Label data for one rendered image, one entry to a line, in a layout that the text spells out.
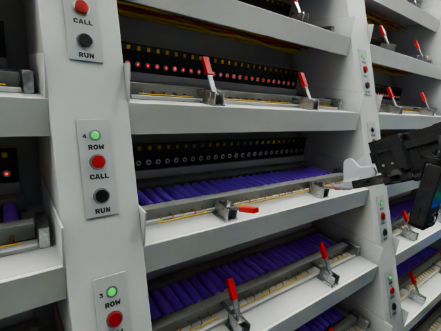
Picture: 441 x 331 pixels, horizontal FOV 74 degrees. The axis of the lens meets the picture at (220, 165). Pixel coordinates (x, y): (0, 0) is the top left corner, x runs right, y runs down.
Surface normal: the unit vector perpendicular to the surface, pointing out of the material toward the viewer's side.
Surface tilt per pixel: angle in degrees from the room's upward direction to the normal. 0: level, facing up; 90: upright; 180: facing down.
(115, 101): 90
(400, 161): 90
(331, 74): 90
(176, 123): 111
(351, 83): 90
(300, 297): 21
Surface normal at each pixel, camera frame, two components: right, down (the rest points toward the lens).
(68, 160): 0.58, -0.07
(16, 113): 0.59, 0.29
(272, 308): 0.11, -0.95
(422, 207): -0.82, 0.07
